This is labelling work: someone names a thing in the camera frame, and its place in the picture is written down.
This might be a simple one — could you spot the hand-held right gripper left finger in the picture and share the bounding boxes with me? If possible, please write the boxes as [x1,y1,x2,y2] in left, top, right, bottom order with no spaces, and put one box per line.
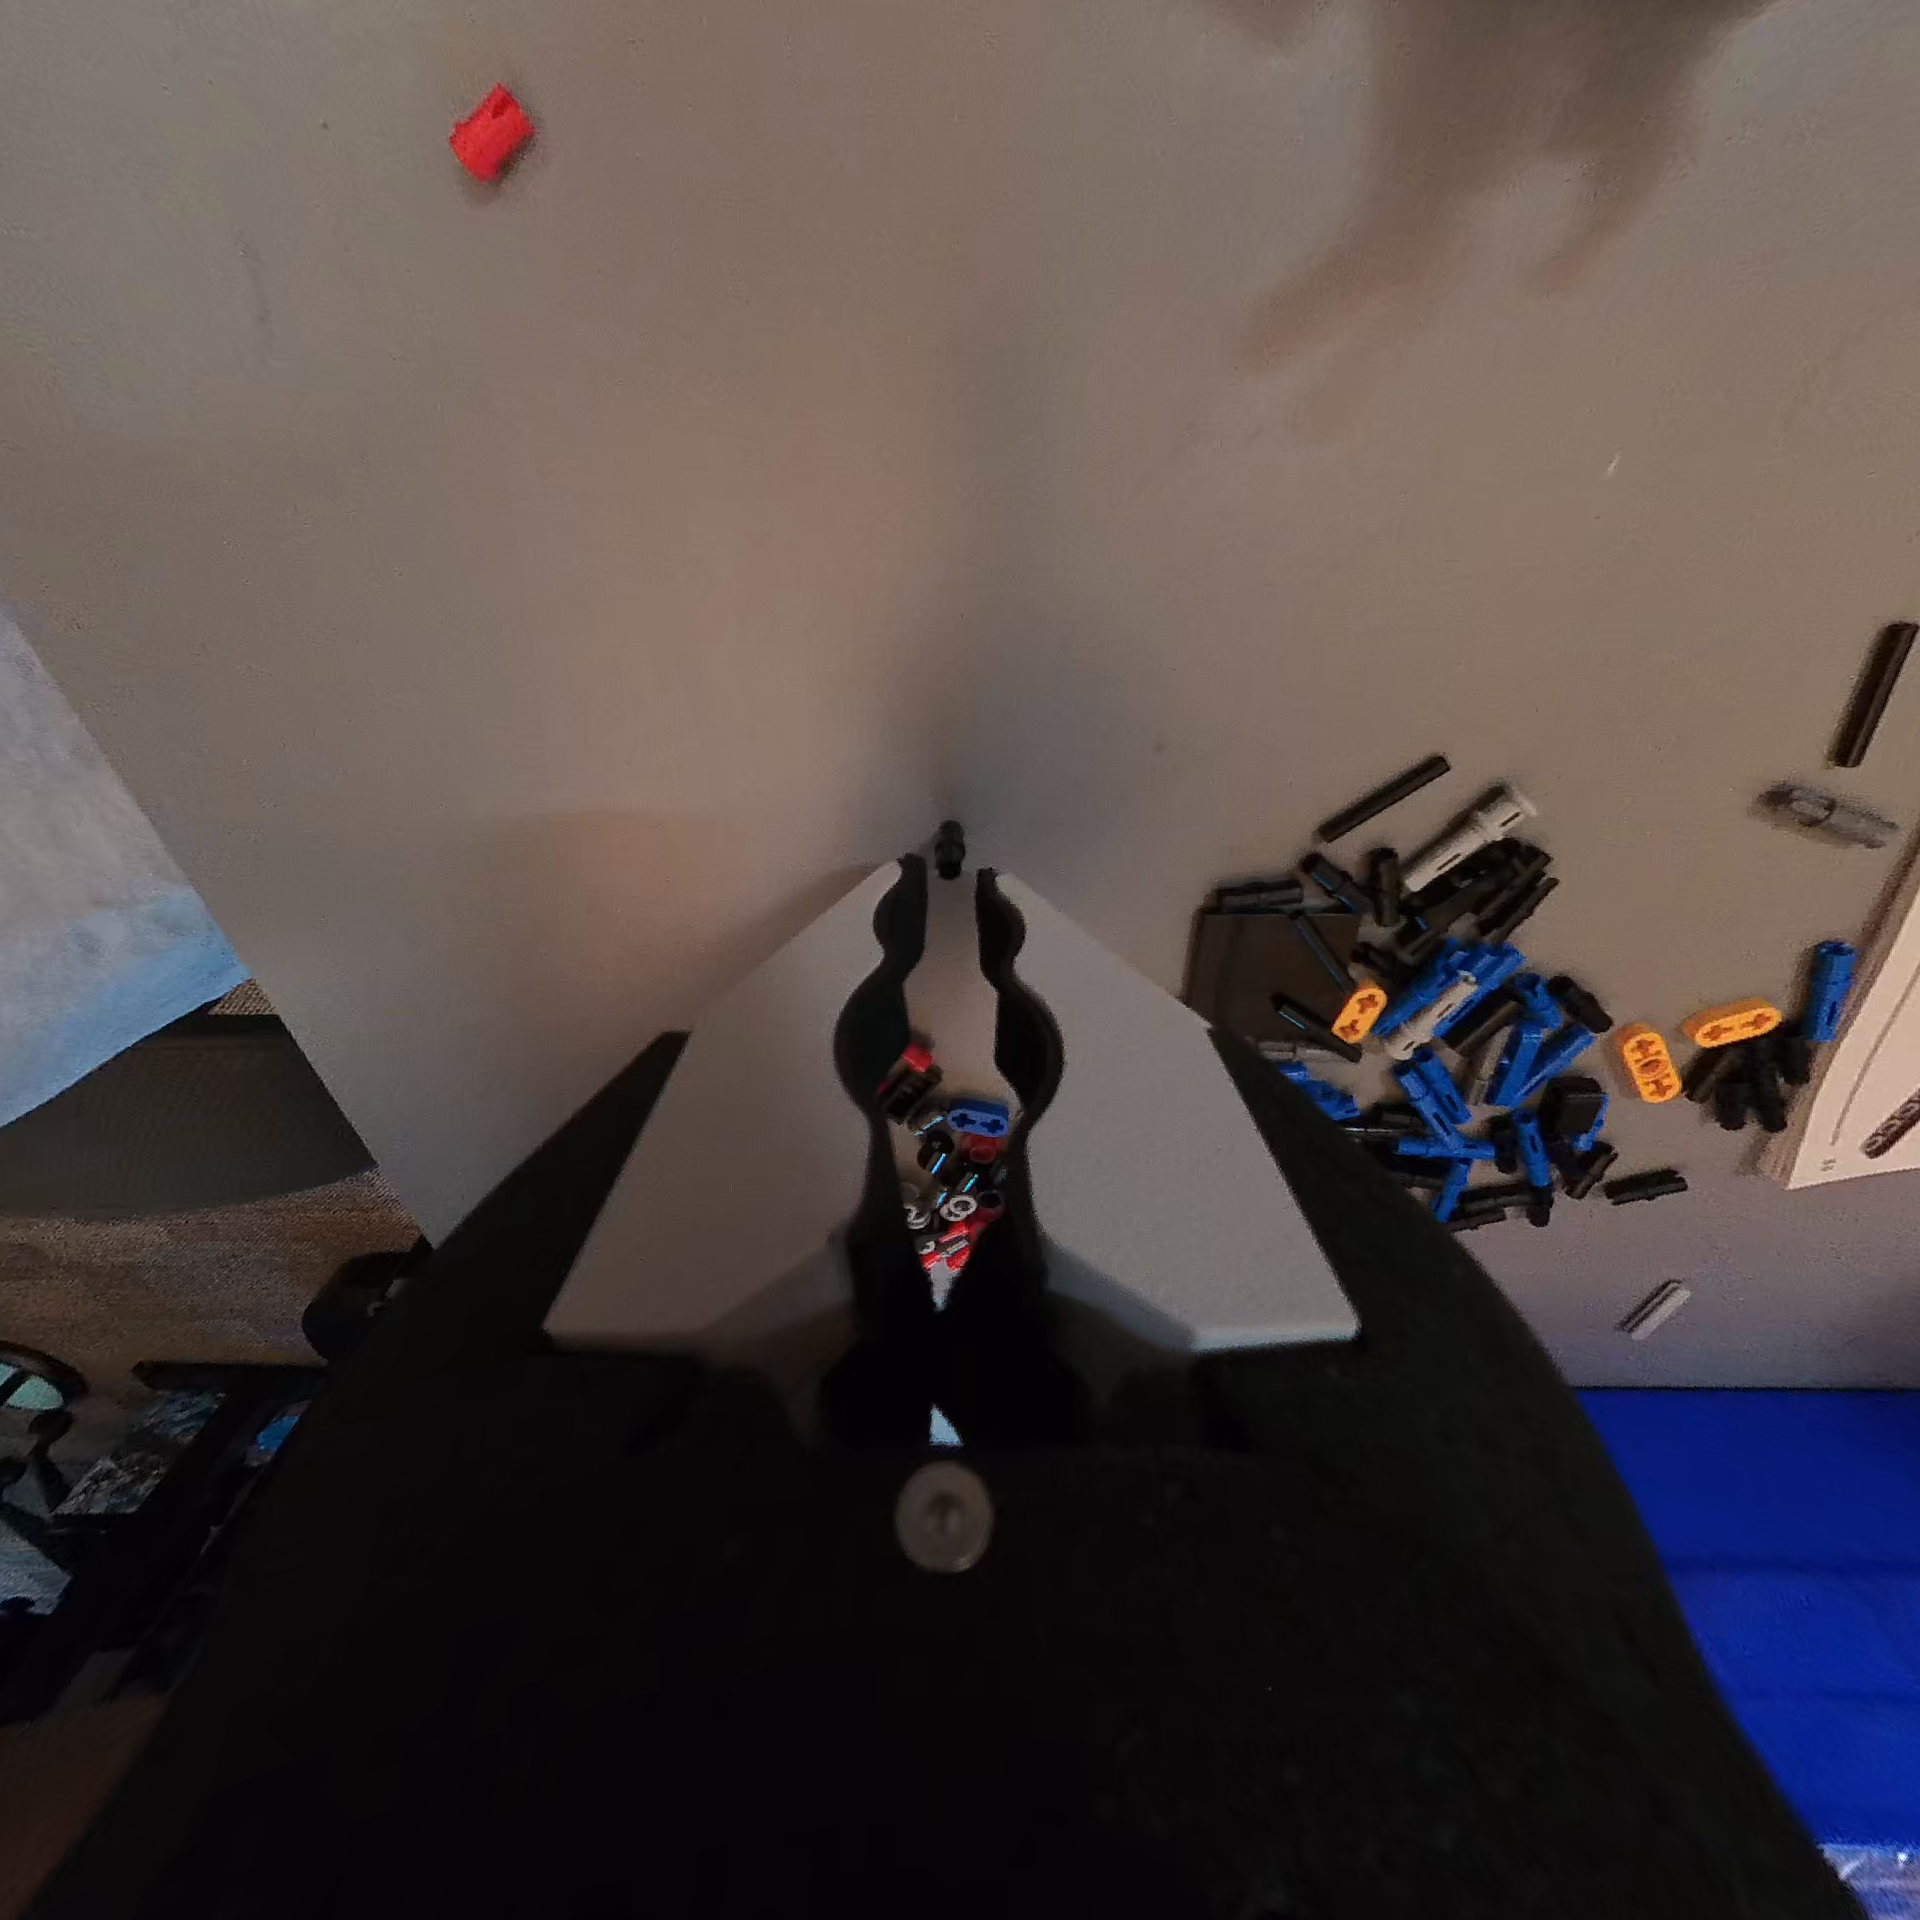
[543,853,933,1445]

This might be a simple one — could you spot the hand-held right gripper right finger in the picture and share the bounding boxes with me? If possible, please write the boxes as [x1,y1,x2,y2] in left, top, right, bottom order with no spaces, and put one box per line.
[975,863,1359,1413]

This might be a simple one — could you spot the pile of small lego pins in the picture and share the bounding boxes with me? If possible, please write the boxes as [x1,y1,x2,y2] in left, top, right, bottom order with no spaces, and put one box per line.
[877,1026,1023,1279]

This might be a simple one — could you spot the pile of blue black lego pieces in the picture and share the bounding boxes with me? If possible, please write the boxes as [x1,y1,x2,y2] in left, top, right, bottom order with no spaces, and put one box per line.
[1184,755,1692,1235]

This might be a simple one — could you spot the cluster of black lego pins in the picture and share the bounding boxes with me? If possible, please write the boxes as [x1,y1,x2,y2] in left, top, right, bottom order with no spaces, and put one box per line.
[1686,1035,1816,1135]

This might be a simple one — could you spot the lego instruction booklet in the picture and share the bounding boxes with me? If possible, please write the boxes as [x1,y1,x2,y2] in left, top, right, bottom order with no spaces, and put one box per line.
[1746,849,1920,1190]

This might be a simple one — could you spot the grey lego connector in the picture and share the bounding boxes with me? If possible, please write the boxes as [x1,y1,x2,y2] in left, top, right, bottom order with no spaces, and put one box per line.
[1756,779,1902,850]

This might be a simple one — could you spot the long black lego axle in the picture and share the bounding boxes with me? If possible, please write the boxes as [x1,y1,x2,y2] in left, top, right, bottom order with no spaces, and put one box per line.
[1827,622,1920,771]

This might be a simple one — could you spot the red lego brick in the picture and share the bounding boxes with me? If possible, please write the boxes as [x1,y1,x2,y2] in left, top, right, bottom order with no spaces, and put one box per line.
[448,85,541,183]

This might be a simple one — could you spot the person's left hand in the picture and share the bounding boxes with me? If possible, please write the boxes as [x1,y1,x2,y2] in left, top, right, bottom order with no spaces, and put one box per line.
[1229,0,1788,385]

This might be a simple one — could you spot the dark clutter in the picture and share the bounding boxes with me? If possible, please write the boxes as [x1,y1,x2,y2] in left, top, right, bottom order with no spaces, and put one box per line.
[0,1319,324,1667]

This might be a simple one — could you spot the blue plastic bin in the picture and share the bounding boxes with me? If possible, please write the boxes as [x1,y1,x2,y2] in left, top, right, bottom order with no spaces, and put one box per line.
[1572,1385,1920,1854]

